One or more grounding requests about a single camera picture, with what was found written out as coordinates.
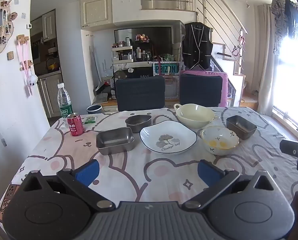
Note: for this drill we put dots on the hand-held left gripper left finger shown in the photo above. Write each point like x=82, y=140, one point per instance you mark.
x=87, y=172

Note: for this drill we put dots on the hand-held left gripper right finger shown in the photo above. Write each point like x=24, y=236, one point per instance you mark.
x=208, y=173

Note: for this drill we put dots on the floral glass bowl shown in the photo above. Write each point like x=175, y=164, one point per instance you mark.
x=220, y=141

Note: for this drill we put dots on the rectangular steel tray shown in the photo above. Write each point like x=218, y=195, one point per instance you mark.
x=114, y=141
x=241, y=127

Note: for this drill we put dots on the white leaf print plate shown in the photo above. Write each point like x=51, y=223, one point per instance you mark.
x=167, y=137

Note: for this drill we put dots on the red drink can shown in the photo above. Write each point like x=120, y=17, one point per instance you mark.
x=74, y=126

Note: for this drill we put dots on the bear print tablecloth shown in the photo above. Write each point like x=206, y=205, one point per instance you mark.
x=139, y=170

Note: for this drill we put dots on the green snack packet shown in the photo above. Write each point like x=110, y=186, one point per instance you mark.
x=89, y=120

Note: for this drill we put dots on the grey trash bin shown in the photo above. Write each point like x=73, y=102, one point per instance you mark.
x=94, y=108

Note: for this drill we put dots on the oval steel bowl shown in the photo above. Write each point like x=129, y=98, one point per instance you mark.
x=138, y=123

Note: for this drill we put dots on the clear water bottle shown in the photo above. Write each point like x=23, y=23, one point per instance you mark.
x=64, y=100

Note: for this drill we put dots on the dark grey chair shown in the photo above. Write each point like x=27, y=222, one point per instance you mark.
x=200, y=91
x=140, y=93

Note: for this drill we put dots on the kitchen base cabinet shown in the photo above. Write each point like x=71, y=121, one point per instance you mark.
x=49, y=95

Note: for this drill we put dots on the beige curtain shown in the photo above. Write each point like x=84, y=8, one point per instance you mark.
x=265, y=60

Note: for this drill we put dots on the white plush toy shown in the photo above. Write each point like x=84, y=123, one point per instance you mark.
x=32, y=79

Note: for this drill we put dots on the black letter board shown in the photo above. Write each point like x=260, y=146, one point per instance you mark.
x=140, y=73

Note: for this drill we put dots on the teal plate sign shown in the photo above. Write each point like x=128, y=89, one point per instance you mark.
x=165, y=69

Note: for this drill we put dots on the yellow kettle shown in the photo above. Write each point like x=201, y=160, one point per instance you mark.
x=51, y=65

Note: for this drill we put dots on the white cosmetics shelf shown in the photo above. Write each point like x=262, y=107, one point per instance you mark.
x=122, y=53

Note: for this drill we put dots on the black vest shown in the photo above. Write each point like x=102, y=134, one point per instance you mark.
x=196, y=47

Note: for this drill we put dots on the hanging clothes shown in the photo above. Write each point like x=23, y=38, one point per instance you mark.
x=287, y=17

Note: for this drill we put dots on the stair railing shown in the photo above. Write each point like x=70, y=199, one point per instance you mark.
x=221, y=17

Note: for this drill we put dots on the cream overhead cabinet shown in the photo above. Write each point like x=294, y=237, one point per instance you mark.
x=96, y=10

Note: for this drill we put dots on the wall photo collage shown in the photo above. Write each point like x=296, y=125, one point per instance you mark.
x=0, y=32

